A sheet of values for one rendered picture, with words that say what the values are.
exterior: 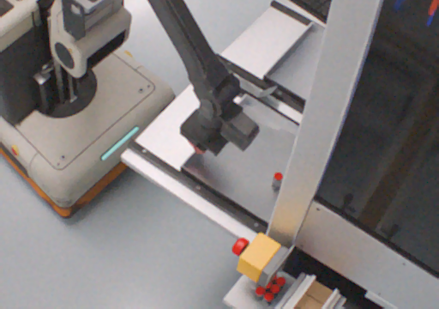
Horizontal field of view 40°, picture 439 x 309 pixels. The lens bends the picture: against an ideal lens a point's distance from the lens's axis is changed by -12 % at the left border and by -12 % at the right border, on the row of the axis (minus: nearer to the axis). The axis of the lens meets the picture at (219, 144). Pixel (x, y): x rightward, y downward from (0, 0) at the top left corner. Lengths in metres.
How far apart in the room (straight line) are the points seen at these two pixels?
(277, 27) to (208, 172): 0.51
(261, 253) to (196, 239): 1.16
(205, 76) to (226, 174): 0.35
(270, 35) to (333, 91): 0.91
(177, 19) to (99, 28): 0.75
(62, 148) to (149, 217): 0.44
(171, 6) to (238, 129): 0.30
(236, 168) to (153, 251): 0.92
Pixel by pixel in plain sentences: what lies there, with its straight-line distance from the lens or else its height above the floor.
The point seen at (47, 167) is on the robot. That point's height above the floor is 0.28.
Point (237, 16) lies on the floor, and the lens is 3.14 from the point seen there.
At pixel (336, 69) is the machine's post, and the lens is 0.93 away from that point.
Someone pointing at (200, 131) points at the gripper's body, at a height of 1.03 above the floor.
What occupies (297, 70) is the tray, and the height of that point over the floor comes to 0.88.
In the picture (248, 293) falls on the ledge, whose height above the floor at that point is 0.88.
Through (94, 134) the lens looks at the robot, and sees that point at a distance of 2.36.
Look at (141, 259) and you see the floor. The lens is 2.42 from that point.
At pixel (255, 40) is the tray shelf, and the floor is 0.88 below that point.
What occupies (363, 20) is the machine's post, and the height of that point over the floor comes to 1.65.
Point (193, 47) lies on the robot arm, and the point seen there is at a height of 1.28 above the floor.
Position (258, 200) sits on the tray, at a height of 0.88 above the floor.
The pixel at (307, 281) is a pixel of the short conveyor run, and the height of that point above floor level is 0.97.
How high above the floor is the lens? 2.22
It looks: 56 degrees down
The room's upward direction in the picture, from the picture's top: 8 degrees clockwise
